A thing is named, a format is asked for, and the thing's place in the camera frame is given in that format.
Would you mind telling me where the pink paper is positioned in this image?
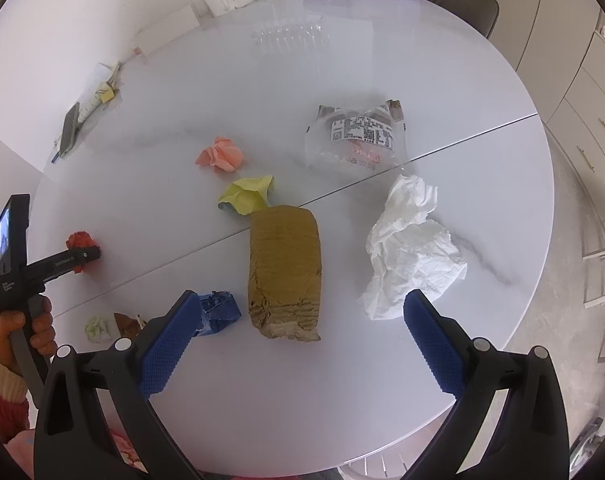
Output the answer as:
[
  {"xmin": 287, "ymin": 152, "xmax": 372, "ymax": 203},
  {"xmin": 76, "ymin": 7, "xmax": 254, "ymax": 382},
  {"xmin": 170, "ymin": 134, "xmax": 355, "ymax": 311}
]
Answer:
[{"xmin": 195, "ymin": 136, "xmax": 246, "ymax": 175}]

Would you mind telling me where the white crumpled tissue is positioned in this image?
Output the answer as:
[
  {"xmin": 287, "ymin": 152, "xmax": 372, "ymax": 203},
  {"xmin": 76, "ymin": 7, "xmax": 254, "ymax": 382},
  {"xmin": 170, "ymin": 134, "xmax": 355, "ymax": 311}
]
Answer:
[{"xmin": 359, "ymin": 174, "xmax": 468, "ymax": 322}]

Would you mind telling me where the green white crumpled paper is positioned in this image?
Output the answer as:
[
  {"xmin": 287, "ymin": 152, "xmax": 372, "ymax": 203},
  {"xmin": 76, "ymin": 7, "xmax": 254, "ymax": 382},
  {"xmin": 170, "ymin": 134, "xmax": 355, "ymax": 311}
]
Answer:
[{"xmin": 85, "ymin": 314, "xmax": 114, "ymax": 343}]

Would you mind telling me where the white tube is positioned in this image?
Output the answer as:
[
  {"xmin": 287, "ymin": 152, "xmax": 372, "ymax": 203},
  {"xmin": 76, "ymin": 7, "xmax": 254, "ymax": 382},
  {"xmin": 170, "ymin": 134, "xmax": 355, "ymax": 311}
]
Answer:
[{"xmin": 77, "ymin": 85, "xmax": 113, "ymax": 123}]

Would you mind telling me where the clear labelled plastic wrapper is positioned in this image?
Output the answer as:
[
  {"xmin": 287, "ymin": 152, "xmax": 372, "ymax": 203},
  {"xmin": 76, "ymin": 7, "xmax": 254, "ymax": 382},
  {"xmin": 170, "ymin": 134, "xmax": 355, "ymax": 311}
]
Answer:
[{"xmin": 305, "ymin": 99, "xmax": 408, "ymax": 173}]

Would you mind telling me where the person's left forearm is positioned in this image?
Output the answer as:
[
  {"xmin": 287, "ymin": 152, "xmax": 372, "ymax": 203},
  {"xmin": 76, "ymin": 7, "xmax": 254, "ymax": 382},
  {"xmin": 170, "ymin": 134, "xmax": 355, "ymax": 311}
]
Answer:
[{"xmin": 0, "ymin": 344, "xmax": 32, "ymax": 442}]

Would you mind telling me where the yellow paper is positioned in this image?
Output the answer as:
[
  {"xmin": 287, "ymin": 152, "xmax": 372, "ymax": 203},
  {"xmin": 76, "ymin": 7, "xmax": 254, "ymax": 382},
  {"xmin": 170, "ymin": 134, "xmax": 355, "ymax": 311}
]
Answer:
[{"xmin": 217, "ymin": 175, "xmax": 276, "ymax": 216}]

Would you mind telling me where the brown paper package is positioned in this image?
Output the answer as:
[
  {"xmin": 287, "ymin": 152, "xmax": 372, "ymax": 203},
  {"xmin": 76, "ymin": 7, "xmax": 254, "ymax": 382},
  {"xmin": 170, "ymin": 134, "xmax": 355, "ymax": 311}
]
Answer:
[{"xmin": 247, "ymin": 205, "xmax": 323, "ymax": 342}]

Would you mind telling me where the beige drawer cabinet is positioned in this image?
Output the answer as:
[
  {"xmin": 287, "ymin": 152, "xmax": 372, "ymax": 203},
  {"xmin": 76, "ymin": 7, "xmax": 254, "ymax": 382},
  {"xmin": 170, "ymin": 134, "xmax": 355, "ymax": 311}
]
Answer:
[{"xmin": 513, "ymin": 0, "xmax": 605, "ymax": 221}]

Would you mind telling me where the white slotted trash bin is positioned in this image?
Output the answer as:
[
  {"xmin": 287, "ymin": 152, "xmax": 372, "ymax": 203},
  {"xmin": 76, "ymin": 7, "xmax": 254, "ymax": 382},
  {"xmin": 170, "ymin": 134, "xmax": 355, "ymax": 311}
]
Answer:
[{"xmin": 335, "ymin": 452, "xmax": 411, "ymax": 480}]

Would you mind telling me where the blue crumpled paper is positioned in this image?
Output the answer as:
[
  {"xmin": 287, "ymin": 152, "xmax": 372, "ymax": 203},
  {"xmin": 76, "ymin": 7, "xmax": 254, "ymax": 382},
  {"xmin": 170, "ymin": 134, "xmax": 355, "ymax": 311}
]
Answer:
[{"xmin": 195, "ymin": 290, "xmax": 242, "ymax": 337}]

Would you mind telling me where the red paper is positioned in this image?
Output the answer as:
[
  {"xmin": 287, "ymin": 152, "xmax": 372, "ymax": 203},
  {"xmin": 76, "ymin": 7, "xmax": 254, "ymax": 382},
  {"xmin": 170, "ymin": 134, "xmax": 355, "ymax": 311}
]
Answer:
[{"xmin": 65, "ymin": 231, "xmax": 102, "ymax": 277}]

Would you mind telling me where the brown crumpled wrapper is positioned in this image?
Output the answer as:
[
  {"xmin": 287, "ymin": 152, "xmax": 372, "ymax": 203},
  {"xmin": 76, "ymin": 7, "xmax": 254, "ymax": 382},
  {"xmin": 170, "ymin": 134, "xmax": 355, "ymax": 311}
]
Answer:
[{"xmin": 113, "ymin": 312, "xmax": 148, "ymax": 341}]

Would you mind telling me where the person's left hand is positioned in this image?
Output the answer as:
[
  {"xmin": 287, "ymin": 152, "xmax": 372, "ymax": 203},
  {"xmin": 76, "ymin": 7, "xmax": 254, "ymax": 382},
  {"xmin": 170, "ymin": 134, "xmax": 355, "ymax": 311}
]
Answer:
[{"xmin": 0, "ymin": 295, "xmax": 59, "ymax": 377}]

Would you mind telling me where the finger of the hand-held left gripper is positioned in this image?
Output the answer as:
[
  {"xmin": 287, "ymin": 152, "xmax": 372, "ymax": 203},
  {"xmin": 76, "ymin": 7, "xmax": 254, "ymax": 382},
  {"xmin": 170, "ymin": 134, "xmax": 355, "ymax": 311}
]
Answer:
[{"xmin": 70, "ymin": 244, "xmax": 102, "ymax": 276}]

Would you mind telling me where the grey phone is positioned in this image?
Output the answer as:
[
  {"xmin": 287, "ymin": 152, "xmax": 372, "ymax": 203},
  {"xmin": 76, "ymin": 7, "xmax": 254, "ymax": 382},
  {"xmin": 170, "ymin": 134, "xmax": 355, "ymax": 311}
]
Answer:
[{"xmin": 58, "ymin": 102, "xmax": 82, "ymax": 156}]

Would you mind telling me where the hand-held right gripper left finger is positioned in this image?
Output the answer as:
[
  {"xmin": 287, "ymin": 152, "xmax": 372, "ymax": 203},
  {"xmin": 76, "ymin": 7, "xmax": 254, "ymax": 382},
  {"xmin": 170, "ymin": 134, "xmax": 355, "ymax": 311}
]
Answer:
[{"xmin": 32, "ymin": 289, "xmax": 203, "ymax": 480}]

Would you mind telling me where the white flat box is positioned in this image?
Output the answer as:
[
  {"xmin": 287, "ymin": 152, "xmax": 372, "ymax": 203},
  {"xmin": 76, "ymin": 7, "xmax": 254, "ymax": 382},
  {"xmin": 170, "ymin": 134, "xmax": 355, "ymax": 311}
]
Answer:
[{"xmin": 132, "ymin": 5, "xmax": 200, "ymax": 56}]

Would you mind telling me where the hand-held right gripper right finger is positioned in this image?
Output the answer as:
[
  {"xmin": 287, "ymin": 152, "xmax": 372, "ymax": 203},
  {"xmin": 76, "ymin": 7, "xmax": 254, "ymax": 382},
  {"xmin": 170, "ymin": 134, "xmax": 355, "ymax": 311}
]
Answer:
[{"xmin": 403, "ymin": 289, "xmax": 571, "ymax": 480}]

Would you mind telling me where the dark chair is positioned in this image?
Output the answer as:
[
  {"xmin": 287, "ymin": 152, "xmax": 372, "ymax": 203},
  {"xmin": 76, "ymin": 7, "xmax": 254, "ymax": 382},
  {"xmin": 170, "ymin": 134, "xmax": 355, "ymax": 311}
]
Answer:
[{"xmin": 420, "ymin": 0, "xmax": 499, "ymax": 41}]

